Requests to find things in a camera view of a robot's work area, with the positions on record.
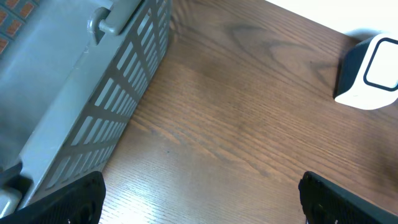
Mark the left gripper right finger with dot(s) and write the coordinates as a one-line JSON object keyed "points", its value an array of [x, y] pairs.
{"points": [[324, 202]]}

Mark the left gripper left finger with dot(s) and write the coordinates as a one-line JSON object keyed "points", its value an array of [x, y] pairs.
{"points": [[79, 202]]}

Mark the grey plastic mesh basket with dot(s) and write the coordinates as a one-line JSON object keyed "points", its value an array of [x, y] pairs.
{"points": [[72, 75]]}

